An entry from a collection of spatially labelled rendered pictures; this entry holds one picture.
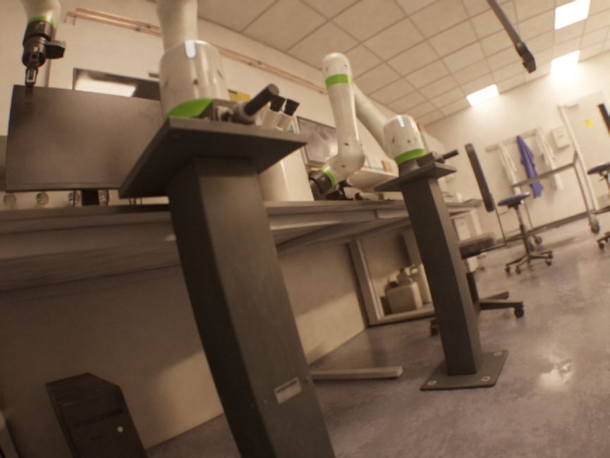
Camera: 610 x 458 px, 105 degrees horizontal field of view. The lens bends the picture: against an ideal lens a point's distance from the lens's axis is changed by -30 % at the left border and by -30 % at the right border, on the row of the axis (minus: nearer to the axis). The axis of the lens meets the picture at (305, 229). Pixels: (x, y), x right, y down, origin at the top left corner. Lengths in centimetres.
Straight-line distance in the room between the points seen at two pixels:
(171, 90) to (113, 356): 109
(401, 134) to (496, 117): 560
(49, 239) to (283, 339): 42
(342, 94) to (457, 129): 562
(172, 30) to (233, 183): 55
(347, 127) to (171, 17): 75
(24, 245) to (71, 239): 9
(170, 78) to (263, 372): 51
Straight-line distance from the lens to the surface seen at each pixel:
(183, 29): 95
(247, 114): 52
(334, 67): 142
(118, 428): 91
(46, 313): 139
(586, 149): 674
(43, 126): 105
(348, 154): 126
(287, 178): 100
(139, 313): 148
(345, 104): 134
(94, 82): 170
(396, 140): 129
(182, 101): 59
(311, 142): 173
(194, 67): 62
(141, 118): 117
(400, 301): 281
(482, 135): 677
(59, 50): 106
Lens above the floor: 57
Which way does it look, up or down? 7 degrees up
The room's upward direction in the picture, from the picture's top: 15 degrees counter-clockwise
